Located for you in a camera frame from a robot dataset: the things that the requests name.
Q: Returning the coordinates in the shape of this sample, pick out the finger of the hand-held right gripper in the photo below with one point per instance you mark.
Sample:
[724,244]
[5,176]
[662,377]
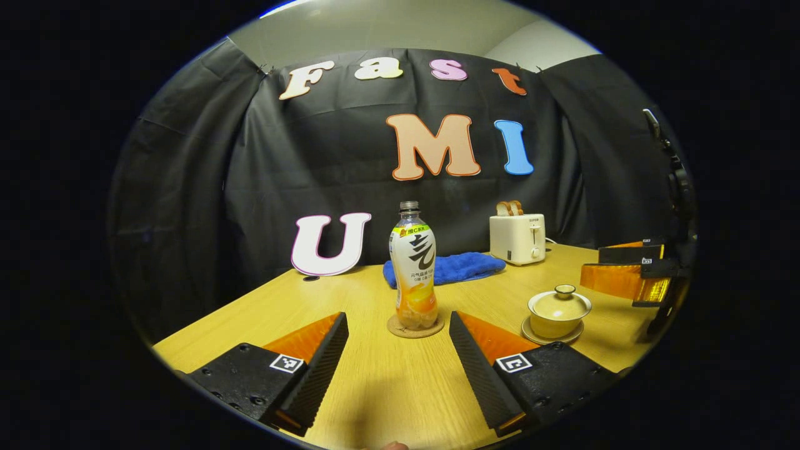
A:
[612,281]
[631,254]

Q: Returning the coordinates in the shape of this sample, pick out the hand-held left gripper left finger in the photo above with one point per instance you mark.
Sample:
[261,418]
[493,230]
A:
[325,369]

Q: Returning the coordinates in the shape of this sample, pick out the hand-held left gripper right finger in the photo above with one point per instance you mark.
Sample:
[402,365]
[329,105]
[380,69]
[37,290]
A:
[476,375]

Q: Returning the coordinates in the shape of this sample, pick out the cream teacup lid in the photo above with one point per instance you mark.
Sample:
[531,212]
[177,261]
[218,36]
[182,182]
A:
[559,304]

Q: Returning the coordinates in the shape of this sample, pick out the round cork coaster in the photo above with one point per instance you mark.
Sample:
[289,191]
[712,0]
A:
[400,331]

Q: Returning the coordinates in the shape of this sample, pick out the white label water bottle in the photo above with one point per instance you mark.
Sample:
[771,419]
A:
[414,269]

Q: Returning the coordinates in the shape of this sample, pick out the cream ceramic saucer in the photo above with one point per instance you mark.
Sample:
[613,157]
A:
[531,337]

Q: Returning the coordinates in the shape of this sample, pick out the white toaster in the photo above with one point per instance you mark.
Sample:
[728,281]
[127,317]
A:
[515,240]

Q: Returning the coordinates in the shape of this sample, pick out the blue folded cloth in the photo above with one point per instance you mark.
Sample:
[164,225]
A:
[462,267]

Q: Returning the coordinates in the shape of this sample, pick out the toast slice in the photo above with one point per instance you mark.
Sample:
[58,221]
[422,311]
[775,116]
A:
[517,208]
[502,209]

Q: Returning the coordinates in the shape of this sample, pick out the black backdrop cloth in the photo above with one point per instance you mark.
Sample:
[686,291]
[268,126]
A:
[219,187]

